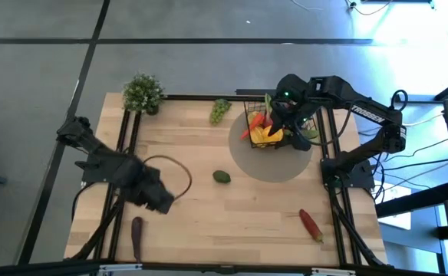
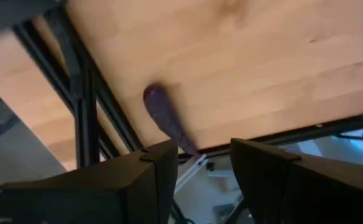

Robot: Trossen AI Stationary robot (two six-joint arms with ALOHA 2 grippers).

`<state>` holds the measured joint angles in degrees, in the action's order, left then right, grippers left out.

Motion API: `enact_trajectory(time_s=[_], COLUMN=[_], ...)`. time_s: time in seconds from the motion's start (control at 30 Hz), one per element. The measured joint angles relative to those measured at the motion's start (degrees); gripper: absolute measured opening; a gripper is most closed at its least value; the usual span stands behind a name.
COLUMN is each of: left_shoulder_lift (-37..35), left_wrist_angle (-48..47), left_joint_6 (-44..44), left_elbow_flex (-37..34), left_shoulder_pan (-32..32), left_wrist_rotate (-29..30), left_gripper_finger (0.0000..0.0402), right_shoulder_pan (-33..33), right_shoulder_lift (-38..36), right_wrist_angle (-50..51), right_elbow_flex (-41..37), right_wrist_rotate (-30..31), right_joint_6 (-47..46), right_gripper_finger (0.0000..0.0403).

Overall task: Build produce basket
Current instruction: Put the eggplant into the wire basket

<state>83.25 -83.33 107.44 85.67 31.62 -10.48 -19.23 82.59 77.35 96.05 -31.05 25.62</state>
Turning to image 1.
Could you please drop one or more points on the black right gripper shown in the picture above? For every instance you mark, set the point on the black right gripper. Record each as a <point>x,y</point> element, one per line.
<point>295,90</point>

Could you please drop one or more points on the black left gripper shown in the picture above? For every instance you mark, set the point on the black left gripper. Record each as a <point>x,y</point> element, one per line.
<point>153,191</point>

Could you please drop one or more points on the small pink dragon fruit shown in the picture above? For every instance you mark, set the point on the small pink dragon fruit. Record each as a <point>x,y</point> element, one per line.
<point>269,122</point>

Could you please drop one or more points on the yellow starfruit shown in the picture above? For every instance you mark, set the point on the yellow starfruit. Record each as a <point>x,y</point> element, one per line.
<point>261,137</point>

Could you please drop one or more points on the orange carrot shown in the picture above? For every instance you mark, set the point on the orange carrot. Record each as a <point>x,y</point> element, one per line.
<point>254,124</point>

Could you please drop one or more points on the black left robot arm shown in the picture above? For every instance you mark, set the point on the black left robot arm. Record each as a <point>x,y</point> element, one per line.
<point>93,147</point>

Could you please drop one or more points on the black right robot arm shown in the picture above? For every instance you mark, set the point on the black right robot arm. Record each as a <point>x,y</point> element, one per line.
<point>366,115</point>

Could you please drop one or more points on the grey round mat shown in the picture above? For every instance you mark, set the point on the grey round mat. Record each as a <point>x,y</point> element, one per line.
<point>270,165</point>

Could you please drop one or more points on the dark green avocado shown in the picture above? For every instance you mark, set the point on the dark green avocado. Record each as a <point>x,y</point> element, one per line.
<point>221,177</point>

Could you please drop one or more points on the green grape bunch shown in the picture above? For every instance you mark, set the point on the green grape bunch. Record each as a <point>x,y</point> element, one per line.
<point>219,111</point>

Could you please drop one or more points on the red chili pepper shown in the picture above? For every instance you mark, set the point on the red chili pepper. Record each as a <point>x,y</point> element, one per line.
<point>310,225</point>

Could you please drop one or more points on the potted green plant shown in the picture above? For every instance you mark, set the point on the potted green plant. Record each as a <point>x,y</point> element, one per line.
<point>143,94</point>

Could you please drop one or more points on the black crossbar with silver brackets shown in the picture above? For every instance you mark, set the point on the black crossbar with silver brackets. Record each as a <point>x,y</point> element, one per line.
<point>224,270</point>

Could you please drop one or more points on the black floor stand beam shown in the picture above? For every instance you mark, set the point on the black floor stand beam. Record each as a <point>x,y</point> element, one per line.
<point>419,199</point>
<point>416,98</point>

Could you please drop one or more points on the black aluminium table frame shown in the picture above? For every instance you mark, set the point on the black aluminium table frame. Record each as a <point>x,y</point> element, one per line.
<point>193,97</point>

